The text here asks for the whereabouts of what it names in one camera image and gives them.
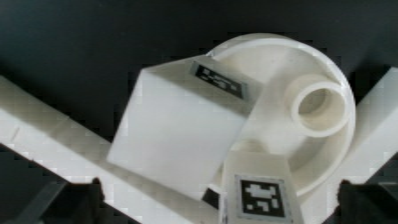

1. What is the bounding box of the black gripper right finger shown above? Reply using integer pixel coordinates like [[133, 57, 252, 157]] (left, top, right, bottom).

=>
[[337, 180, 398, 224]]

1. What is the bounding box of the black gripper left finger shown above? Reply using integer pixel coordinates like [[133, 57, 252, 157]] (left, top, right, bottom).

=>
[[10, 177, 108, 224]]

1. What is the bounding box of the white stool leg block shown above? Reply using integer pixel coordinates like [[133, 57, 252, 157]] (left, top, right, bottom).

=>
[[218, 151, 303, 224]]

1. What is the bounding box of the white stool leg with tag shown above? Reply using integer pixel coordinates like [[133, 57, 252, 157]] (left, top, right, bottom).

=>
[[106, 55, 261, 199]]

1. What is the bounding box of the white round stool seat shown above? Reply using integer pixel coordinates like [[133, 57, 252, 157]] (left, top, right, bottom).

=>
[[209, 33, 355, 194]]

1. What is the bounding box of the white front fence rail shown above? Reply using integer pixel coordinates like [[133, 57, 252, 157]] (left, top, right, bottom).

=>
[[0, 77, 218, 224]]

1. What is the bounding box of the white fence rail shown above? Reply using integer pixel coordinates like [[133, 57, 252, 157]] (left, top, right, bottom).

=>
[[300, 67, 398, 224], [0, 77, 218, 224]]

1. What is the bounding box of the white right fence rail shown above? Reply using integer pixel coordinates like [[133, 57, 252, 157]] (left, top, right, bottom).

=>
[[300, 67, 398, 224]]

